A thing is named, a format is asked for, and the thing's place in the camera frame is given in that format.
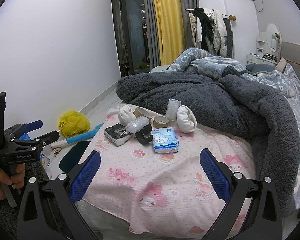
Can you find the dark balcony door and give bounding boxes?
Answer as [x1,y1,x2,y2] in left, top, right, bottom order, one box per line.
[111,0,150,76]

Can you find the cardboard tape ring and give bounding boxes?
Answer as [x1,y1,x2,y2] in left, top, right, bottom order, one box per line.
[150,115,170,129]
[132,107,153,120]

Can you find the pink cartoon bed sheet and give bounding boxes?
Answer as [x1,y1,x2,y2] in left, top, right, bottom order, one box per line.
[77,104,260,240]

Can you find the black white tissue pack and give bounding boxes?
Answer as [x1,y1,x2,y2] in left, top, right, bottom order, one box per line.
[104,124,133,146]

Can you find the yellow plastic bag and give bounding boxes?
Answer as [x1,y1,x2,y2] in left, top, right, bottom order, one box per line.
[58,111,90,138]

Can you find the white dressing table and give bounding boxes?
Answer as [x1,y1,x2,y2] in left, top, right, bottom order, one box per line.
[247,53,276,67]

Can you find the black tape dispenser ring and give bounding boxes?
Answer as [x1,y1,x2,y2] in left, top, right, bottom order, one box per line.
[135,124,153,145]

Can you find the blue snack bag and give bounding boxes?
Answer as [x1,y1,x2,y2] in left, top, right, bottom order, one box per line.
[18,133,31,140]

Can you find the person's left hand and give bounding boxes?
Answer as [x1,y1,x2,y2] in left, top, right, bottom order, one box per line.
[0,164,25,200]

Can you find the white sock ball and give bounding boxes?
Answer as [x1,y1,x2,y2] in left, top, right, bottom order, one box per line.
[118,105,136,126]
[177,105,197,133]

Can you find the dark teal trash bin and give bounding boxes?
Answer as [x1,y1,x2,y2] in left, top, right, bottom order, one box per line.
[59,140,90,173]

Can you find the hanging clothes on rack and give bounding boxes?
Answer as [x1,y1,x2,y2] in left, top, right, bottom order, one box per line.
[185,8,237,58]

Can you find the blue tissue pack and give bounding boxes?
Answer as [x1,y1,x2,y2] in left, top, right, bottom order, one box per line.
[152,127,179,153]

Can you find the grey upholstered headboard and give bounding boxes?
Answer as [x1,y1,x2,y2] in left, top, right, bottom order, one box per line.
[277,41,300,79]

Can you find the dark grey fleece blanket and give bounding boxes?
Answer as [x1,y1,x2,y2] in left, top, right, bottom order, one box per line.
[117,72,300,217]

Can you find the small wooden floor trinket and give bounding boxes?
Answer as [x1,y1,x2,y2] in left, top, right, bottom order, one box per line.
[52,147,62,157]

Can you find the blue plush slingshot toy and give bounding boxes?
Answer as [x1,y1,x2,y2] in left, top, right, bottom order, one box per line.
[51,124,103,150]

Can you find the yellow curtain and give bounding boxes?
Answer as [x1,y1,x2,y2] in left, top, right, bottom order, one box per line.
[153,0,185,65]

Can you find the grey curtain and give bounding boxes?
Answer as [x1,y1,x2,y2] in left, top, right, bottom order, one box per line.
[145,0,160,69]

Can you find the light blue patterned blanket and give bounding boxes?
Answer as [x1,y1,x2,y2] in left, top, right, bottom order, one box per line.
[167,48,247,80]

